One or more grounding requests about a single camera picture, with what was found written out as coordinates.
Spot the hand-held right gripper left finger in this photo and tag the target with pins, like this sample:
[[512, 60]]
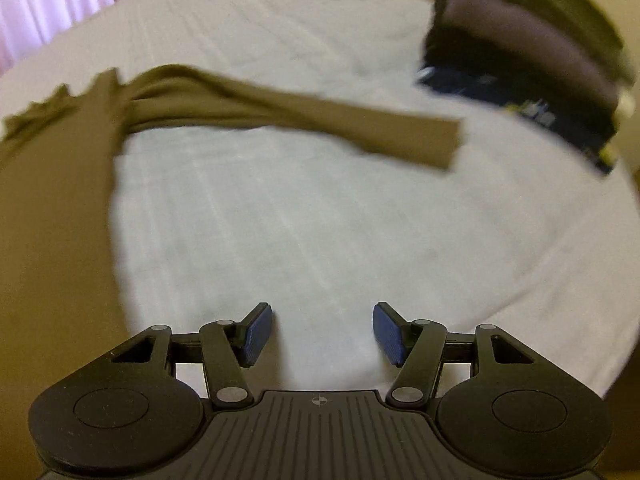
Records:
[[258, 334]]

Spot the folded mauve garment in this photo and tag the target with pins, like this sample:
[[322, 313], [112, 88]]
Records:
[[520, 35]]

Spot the stack of folded clothes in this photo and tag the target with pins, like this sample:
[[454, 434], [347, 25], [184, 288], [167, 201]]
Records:
[[475, 55]]

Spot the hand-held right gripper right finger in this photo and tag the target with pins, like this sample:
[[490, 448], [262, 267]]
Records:
[[389, 332]]

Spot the striped white bed cover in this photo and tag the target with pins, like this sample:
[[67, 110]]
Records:
[[300, 220]]

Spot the folded dark blue printed garment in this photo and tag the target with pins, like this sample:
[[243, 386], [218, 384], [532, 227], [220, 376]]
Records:
[[545, 115]]

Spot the olive brown garment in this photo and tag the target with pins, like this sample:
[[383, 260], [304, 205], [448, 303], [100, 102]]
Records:
[[55, 200]]

